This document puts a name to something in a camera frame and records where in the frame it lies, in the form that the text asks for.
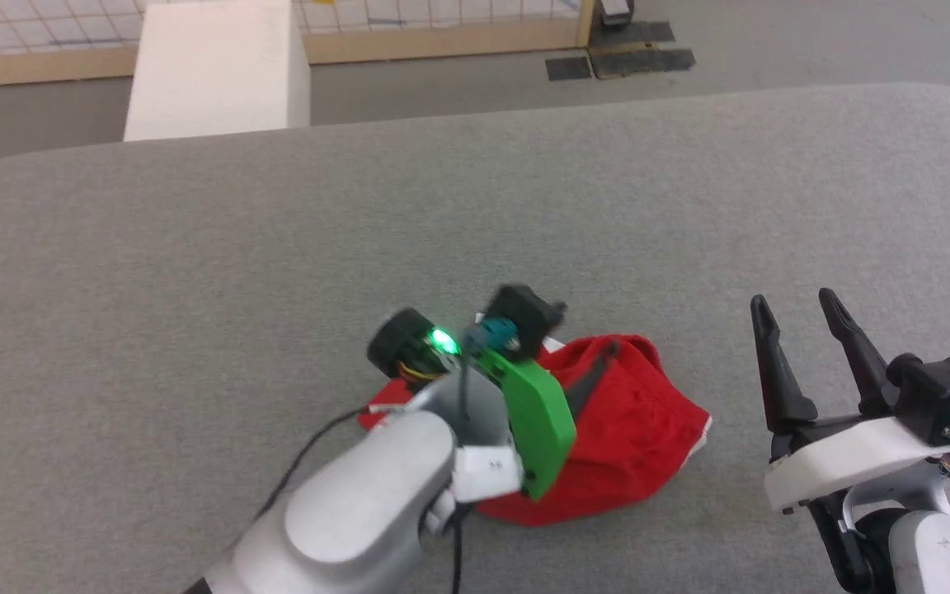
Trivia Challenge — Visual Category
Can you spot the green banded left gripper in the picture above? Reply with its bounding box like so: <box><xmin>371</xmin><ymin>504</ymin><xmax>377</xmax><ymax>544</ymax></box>
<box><xmin>366</xmin><ymin>309</ymin><xmax>618</xmax><ymax>503</ymax></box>

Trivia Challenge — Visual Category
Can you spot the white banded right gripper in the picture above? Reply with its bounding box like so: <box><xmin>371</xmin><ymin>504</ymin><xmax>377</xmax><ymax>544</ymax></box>
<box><xmin>750</xmin><ymin>288</ymin><xmax>950</xmax><ymax>514</ymax></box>

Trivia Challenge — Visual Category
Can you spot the red shorts white stripe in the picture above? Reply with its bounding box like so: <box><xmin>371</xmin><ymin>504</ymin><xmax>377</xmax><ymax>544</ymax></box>
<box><xmin>357</xmin><ymin>332</ymin><xmax>713</xmax><ymax>527</ymax></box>

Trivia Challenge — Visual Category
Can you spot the small black floor mat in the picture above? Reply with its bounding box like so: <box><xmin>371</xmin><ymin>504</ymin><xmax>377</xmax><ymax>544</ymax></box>
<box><xmin>546</xmin><ymin>56</ymin><xmax>594</xmax><ymax>83</ymax></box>

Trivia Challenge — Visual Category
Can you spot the large black floor mat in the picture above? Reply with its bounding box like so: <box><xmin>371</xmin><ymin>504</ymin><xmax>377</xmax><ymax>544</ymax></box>
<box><xmin>589</xmin><ymin>46</ymin><xmax>698</xmax><ymax>80</ymax></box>

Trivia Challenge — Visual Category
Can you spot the thin black floor mat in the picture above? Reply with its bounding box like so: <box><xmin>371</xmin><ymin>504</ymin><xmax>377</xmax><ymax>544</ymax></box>
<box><xmin>590</xmin><ymin>21</ymin><xmax>677</xmax><ymax>47</ymax></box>

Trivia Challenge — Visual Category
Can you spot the white rectangular pillar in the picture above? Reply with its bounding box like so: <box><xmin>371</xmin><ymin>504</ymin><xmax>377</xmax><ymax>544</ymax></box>
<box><xmin>123</xmin><ymin>0</ymin><xmax>312</xmax><ymax>143</ymax></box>

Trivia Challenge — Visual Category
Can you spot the thin black cable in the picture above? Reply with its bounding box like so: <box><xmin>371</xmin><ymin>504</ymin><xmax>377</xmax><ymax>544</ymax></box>
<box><xmin>256</xmin><ymin>407</ymin><xmax>381</xmax><ymax>522</ymax></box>

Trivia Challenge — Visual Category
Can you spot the wooden frame grid fence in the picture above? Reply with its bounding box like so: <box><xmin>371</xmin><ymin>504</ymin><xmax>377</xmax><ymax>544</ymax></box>
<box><xmin>0</xmin><ymin>0</ymin><xmax>600</xmax><ymax>90</ymax></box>

